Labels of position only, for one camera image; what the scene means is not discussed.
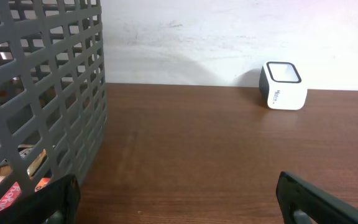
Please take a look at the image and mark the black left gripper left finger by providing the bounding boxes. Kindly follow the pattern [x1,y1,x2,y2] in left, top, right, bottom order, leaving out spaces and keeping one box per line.
[0,174,81,224]

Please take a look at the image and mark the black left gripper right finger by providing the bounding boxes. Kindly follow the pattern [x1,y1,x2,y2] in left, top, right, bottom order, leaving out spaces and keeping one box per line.
[276,171,358,224]

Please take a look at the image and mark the cream yellow snack bag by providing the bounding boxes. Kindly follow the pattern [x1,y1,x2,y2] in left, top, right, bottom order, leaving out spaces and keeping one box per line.
[0,144,47,179]

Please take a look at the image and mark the white barcode scanner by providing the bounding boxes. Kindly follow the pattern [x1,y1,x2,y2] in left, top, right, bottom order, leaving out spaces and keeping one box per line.
[259,62,308,110]

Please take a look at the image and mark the grey plastic mesh basket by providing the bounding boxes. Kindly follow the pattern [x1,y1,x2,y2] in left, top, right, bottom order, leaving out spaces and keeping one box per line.
[0,0,108,203]

